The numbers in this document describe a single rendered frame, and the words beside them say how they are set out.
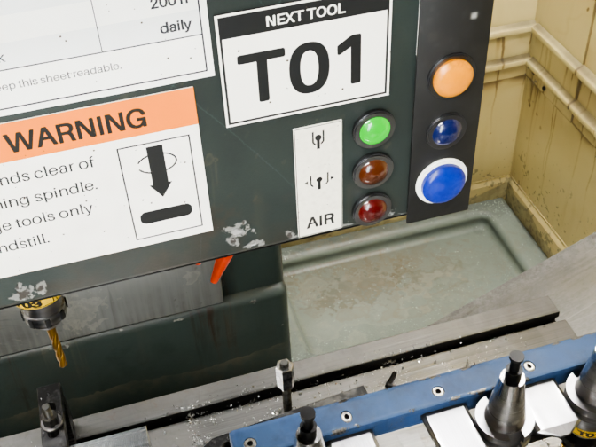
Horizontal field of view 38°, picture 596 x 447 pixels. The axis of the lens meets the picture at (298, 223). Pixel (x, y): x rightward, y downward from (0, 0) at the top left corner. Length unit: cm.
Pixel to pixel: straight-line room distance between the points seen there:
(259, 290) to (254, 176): 106
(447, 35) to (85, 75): 20
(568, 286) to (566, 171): 30
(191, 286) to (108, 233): 96
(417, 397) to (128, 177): 56
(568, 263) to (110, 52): 140
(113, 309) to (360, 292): 68
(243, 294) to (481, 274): 67
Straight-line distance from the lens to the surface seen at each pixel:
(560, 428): 100
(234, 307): 157
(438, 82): 52
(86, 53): 46
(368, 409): 97
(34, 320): 84
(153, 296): 148
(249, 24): 46
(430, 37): 51
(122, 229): 53
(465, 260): 206
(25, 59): 46
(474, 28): 52
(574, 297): 172
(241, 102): 49
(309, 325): 190
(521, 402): 94
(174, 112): 48
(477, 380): 100
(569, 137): 188
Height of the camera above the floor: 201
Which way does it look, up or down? 42 degrees down
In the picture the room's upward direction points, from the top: 3 degrees counter-clockwise
